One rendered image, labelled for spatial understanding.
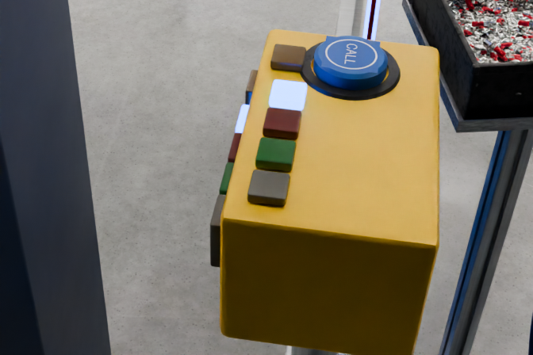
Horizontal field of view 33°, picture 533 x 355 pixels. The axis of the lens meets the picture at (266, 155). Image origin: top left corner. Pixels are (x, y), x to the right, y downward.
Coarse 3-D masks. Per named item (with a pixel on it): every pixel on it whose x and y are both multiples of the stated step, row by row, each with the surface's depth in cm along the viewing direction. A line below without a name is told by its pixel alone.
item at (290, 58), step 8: (280, 48) 50; (288, 48) 50; (296, 48) 50; (304, 48) 50; (272, 56) 50; (280, 56) 50; (288, 56) 50; (296, 56) 50; (304, 56) 50; (272, 64) 50; (280, 64) 49; (288, 64) 49; (296, 64) 49
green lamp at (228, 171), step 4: (228, 164) 46; (232, 164) 46; (228, 168) 46; (232, 168) 46; (224, 172) 46; (228, 172) 46; (224, 176) 45; (228, 176) 45; (224, 180) 45; (228, 180) 45; (220, 184) 45; (224, 184) 45; (228, 184) 45; (220, 188) 45; (224, 188) 45; (220, 192) 45; (224, 192) 45
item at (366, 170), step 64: (256, 128) 46; (320, 128) 46; (384, 128) 46; (320, 192) 43; (384, 192) 43; (256, 256) 43; (320, 256) 42; (384, 256) 41; (256, 320) 46; (320, 320) 45; (384, 320) 44
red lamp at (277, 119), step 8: (272, 112) 46; (280, 112) 46; (288, 112) 46; (296, 112) 46; (264, 120) 46; (272, 120) 46; (280, 120) 46; (288, 120) 46; (296, 120) 46; (264, 128) 45; (272, 128) 45; (280, 128) 45; (288, 128) 45; (296, 128) 45; (272, 136) 45; (280, 136) 45; (288, 136) 45; (296, 136) 45
